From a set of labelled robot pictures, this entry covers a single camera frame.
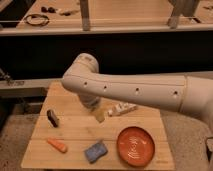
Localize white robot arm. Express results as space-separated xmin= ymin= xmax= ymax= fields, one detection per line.
xmin=62 ymin=53 xmax=213 ymax=132

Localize orange ceramic bowl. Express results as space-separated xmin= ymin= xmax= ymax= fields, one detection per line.
xmin=116 ymin=126 xmax=155 ymax=167

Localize orange pepper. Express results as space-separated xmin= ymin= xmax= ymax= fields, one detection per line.
xmin=47 ymin=138 xmax=68 ymax=153

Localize white plastic bottle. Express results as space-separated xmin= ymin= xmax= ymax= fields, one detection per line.
xmin=107 ymin=102 xmax=138 ymax=117

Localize blue sponge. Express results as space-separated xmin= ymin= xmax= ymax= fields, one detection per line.
xmin=84 ymin=141 xmax=108 ymax=163

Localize black brush block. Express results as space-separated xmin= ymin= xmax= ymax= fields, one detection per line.
xmin=47 ymin=110 xmax=59 ymax=127

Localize small dark objects on bench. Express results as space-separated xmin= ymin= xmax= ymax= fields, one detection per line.
xmin=41 ymin=6 xmax=79 ymax=16

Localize metal clamp bracket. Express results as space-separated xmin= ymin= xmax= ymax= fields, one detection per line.
xmin=0 ymin=68 xmax=25 ymax=86

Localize coiled black cable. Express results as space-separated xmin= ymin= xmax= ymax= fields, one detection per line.
xmin=23 ymin=13 xmax=50 ymax=27

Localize grey angled metal post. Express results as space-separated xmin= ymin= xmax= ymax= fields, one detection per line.
xmin=167 ymin=0 xmax=200 ymax=29

